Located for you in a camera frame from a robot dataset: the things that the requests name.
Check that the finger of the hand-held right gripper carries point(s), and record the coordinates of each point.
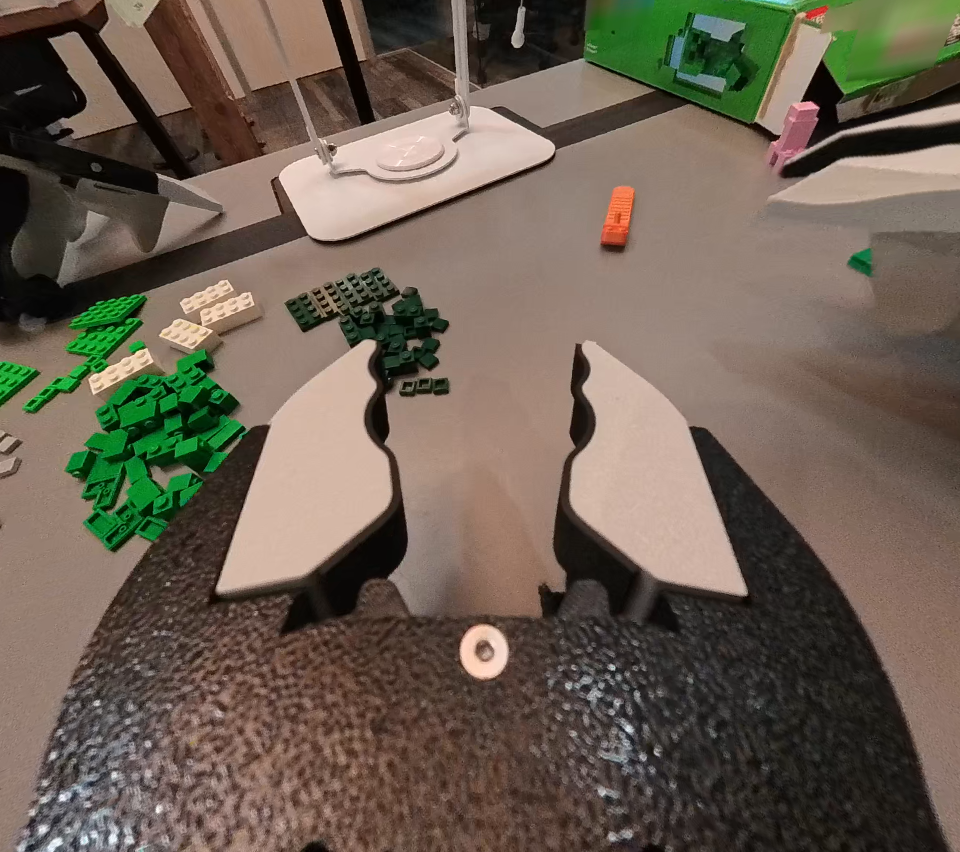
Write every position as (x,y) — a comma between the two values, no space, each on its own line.
(862,192)
(922,117)

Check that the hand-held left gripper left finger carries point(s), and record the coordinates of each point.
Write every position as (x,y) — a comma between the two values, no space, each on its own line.
(315,477)

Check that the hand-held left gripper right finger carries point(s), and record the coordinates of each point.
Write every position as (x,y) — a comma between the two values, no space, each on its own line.
(645,484)

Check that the green tiled lego assembly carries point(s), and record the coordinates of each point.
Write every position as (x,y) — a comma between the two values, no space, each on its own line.
(862,263)

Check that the white book stand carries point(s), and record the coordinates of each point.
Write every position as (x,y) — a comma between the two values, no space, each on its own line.
(420,192)

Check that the pink lego pig figure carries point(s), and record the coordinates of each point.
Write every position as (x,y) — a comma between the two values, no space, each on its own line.
(791,132)

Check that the pile of dark green lego pieces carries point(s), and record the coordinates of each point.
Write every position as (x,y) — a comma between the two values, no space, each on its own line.
(390,334)

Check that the pile of bright green lego pieces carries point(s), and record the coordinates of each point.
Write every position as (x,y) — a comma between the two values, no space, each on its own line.
(150,432)

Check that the green lego box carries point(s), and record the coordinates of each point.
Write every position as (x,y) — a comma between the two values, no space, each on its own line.
(637,53)

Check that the narrow bright green lego plate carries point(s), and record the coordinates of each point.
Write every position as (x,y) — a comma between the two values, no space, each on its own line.
(52,393)

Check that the scattered light grey lego tiles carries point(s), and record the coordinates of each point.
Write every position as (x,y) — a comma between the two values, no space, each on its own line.
(9,451)

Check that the orange brick separator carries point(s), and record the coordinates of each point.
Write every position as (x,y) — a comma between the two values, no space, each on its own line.
(619,218)

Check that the black and white spare gripper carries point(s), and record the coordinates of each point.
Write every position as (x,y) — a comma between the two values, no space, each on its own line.
(90,207)

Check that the wooden building column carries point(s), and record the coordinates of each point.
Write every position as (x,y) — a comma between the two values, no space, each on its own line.
(202,79)

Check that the black office chair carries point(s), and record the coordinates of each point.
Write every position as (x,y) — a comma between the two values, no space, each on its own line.
(37,87)

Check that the brown top office desk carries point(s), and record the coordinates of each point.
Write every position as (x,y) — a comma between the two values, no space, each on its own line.
(45,16)

